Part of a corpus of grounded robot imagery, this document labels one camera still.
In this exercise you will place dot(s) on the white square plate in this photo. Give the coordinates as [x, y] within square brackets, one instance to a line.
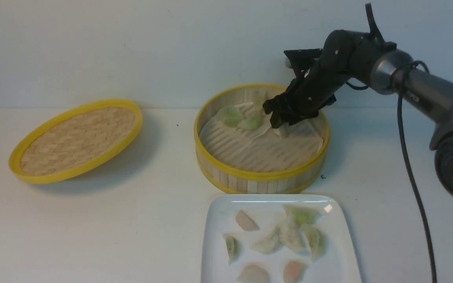
[338, 264]

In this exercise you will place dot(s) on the pale steamed dumpling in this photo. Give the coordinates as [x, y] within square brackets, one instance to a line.
[259, 99]

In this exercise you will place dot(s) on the white steamer liner cloth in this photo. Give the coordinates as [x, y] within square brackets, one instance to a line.
[261, 150]

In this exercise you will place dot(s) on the bamboo steamer basket yellow rim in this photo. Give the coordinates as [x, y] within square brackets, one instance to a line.
[231, 180]

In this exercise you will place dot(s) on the white dumpling on plate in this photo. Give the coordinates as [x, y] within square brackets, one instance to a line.
[253, 274]
[267, 244]
[289, 234]

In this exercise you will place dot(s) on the white steamed dumpling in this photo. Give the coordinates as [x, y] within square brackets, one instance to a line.
[282, 131]

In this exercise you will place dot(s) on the green steamed dumpling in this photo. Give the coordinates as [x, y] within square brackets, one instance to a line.
[230, 116]
[251, 123]
[232, 247]

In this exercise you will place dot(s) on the orange dumpling on plate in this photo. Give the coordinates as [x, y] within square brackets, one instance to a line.
[294, 271]

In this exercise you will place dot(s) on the pink dumpling on plate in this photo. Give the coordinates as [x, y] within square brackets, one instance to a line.
[245, 222]

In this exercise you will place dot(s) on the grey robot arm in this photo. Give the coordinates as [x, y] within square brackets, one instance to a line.
[361, 61]

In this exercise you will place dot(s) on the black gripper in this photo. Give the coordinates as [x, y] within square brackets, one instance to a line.
[312, 89]

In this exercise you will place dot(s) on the bamboo steamer lid yellow rim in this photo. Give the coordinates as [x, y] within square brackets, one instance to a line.
[76, 141]

